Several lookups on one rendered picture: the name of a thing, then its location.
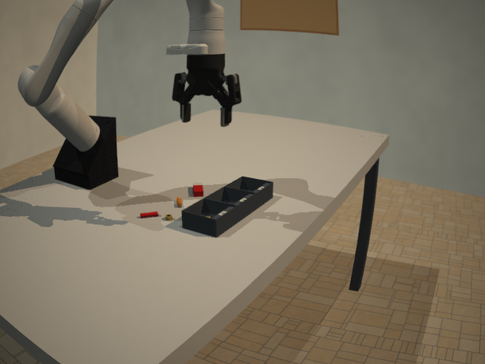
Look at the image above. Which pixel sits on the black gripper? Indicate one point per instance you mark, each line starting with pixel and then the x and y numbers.
pixel 206 77

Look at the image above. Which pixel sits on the red cylinder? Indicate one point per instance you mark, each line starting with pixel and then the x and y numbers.
pixel 149 214

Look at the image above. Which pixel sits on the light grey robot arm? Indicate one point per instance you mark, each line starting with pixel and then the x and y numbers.
pixel 38 84

